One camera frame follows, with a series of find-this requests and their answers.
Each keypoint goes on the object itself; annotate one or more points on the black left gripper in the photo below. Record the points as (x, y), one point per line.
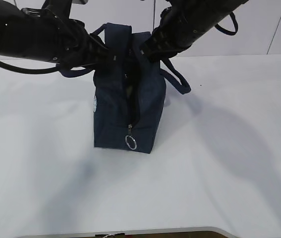
(83, 49)

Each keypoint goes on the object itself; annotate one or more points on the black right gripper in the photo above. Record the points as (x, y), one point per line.
(173, 35)

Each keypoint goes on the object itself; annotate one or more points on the dark navy fabric lunch bag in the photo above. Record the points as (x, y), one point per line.
(130, 94)

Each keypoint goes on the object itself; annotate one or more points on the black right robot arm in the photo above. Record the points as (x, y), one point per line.
(207, 14)

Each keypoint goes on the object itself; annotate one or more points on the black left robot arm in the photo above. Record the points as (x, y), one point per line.
(48, 34)

